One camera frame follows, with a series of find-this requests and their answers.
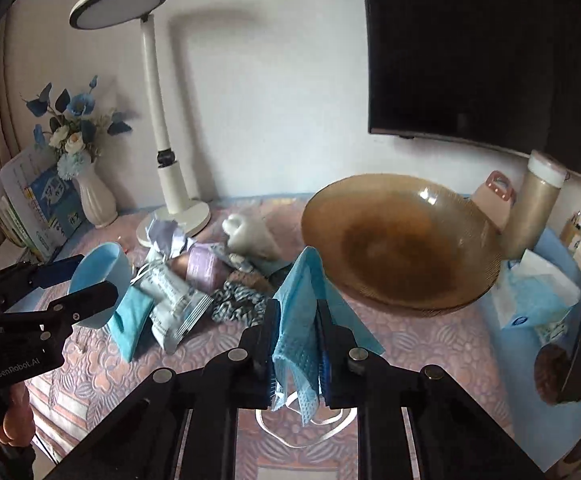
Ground teal knit cloth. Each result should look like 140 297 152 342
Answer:
107 286 155 363

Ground blue tape roll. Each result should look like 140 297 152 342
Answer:
68 242 132 330

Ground blue face mask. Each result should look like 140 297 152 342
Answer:
256 246 385 450

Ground black white scrunchie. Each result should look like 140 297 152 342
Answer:
210 281 271 327

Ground white wet wipes pack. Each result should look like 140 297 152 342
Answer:
131 262 212 354

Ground white paper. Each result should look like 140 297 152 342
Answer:
146 218 195 260

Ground person's left hand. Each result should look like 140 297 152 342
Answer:
0 382 36 448

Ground stack of books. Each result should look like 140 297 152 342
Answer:
0 144 85 262

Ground pink patterned tablecloth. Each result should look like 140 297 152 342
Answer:
28 198 510 479

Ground purple tissue pack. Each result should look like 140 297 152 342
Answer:
185 244 231 294

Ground white ribbed vase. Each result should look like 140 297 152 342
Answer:
76 162 118 229

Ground white plush toy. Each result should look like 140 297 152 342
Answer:
222 214 282 260

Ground amber glass bowl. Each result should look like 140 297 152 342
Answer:
301 174 501 314

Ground blue white artificial flowers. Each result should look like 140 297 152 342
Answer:
25 76 133 181

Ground blue tissue pack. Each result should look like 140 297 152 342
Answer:
490 249 581 344

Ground pink small handbag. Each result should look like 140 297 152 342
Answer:
471 170 516 232

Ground brown round object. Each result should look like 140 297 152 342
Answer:
533 344 571 405

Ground pencil cup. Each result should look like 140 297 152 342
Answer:
560 210 581 255

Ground gold thermos bottle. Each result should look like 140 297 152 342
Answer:
501 151 567 260

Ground white desk lamp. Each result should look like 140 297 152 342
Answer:
69 0 211 247

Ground black wall television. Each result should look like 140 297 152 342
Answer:
364 0 581 176

